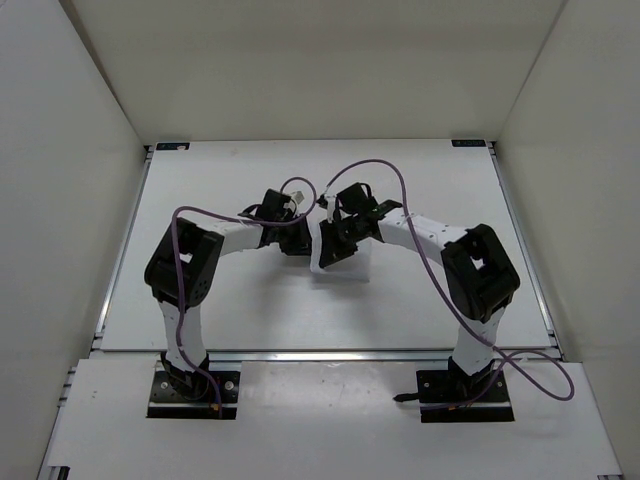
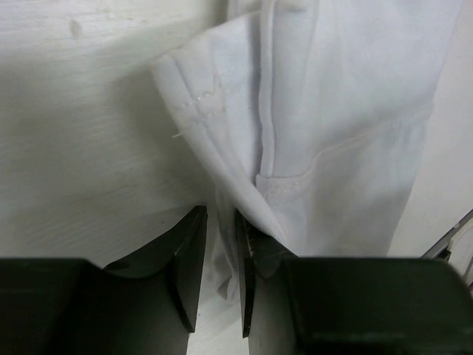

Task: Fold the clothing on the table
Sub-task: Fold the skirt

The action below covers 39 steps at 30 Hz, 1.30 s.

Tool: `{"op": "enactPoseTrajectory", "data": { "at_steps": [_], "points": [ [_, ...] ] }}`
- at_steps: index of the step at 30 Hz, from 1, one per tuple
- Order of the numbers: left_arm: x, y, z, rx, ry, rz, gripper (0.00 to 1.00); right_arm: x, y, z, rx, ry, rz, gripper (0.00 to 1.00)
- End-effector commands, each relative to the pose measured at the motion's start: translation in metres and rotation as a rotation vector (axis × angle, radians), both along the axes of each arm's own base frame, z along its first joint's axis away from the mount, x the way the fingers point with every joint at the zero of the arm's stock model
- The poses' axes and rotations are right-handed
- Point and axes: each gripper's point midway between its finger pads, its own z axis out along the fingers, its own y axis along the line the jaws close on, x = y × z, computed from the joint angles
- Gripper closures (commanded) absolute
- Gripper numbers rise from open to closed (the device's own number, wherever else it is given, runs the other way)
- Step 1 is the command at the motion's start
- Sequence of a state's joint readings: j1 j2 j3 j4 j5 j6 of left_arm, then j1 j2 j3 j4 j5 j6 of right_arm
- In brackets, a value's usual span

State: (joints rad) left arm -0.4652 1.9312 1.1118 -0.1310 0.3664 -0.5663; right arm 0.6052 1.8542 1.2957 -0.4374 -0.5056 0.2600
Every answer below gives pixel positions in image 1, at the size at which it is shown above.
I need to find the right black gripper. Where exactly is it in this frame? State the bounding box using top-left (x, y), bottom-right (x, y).
top-left (320, 216), bottom-right (364, 268)

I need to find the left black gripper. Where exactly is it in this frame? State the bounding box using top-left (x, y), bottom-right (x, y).
top-left (275, 212), bottom-right (317, 257)

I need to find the white skirt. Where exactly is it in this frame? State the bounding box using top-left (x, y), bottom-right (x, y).
top-left (309, 223), bottom-right (372, 282)

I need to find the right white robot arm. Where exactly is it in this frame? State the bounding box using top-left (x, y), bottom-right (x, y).
top-left (310, 183), bottom-right (521, 401)

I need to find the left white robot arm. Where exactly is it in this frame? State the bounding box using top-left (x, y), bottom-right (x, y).
top-left (144, 189), bottom-right (311, 398)

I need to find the right blue corner label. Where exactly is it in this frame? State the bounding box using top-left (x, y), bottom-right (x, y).
top-left (451, 139), bottom-right (486, 148)

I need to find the blue corner label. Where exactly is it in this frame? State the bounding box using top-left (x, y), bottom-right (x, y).
top-left (155, 142), bottom-right (190, 151)
top-left (451, 139), bottom-right (486, 148)

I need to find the left blue corner label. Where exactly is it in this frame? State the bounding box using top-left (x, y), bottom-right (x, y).
top-left (155, 142), bottom-right (190, 151)

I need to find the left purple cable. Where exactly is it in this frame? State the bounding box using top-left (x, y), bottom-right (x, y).
top-left (168, 176), bottom-right (319, 419)

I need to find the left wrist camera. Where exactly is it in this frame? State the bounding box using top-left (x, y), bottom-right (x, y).
top-left (288, 190), bottom-right (305, 207)

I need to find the aluminium table rail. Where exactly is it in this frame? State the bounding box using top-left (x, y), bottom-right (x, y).
top-left (208, 349), bottom-right (453, 363)

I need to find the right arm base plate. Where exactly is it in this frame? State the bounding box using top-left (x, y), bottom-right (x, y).
top-left (393, 359), bottom-right (515, 424)

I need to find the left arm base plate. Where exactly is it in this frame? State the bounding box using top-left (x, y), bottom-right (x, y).
top-left (146, 365), bottom-right (241, 420)

